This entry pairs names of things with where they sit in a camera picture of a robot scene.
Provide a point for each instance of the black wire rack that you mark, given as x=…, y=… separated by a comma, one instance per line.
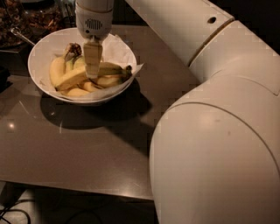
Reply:
x=68, y=13

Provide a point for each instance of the bottom yellow banana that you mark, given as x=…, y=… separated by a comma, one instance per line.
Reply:
x=84, y=88

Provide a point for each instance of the lower right yellow banana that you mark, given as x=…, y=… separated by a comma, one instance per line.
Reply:
x=107, y=81

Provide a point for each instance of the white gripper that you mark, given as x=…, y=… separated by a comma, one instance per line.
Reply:
x=94, y=25

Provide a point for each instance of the glass jar of snacks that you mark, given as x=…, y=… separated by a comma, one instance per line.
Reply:
x=27, y=16

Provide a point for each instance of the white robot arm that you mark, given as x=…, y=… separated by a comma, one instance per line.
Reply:
x=215, y=153

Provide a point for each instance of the left yellow banana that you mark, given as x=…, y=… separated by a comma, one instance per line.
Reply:
x=64, y=63

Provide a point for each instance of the greenish banana in bunch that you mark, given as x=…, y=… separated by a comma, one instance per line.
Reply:
x=74, y=62

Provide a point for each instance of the metal spoon handle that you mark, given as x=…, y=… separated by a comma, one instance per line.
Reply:
x=15, y=31

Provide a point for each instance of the white bowl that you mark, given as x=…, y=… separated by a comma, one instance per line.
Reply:
x=43, y=49

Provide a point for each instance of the long front yellow banana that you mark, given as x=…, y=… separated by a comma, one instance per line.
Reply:
x=78, y=75

